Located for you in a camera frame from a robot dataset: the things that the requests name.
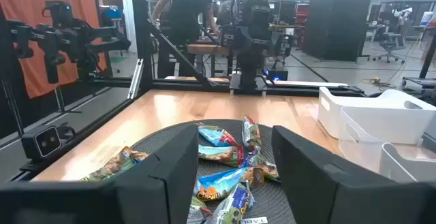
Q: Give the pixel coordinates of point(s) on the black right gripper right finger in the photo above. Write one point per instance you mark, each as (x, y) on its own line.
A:
(340, 196)

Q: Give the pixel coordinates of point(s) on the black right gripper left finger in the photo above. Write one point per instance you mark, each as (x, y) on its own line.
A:
(102, 203)

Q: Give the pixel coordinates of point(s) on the green brown granola bar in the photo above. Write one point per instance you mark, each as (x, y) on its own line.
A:
(116, 164)

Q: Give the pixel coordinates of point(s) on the blue green granola bar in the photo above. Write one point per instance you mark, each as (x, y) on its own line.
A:
(235, 203)
(262, 167)

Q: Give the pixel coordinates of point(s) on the blue Chewy granola bar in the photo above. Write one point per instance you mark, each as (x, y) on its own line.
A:
(218, 184)

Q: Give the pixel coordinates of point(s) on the blue red granola bar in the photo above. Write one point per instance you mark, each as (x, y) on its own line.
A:
(216, 135)

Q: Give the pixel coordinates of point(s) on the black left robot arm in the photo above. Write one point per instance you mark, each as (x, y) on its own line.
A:
(252, 64)

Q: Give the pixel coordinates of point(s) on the black idle robot arm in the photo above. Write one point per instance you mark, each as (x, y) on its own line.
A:
(68, 40)

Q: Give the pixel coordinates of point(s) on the clear plastic bin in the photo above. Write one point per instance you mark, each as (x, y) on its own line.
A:
(357, 145)

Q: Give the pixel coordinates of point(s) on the white plastic bin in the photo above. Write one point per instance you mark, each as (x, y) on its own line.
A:
(368, 118)
(402, 169)

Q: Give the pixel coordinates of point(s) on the round dark grey plate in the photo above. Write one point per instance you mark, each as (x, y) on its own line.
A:
(269, 196)

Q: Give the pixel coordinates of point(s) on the white label sticker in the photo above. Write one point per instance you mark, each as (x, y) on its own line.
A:
(253, 220)

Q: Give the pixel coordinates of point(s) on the black computer with blue lights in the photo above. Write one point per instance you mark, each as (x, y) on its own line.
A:
(276, 75)

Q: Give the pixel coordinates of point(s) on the grey office chair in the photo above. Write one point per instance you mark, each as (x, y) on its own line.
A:
(390, 45)

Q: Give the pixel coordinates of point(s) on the wooden workbench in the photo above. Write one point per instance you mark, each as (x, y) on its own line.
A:
(207, 49)

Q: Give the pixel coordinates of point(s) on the person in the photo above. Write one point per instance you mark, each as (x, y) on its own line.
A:
(187, 6)

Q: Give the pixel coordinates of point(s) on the black camera box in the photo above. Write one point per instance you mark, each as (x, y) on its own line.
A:
(42, 142)

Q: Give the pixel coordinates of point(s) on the black partition wall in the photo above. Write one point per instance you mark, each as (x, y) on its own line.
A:
(337, 23)

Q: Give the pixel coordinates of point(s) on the black aluminium table frame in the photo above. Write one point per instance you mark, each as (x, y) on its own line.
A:
(141, 30)

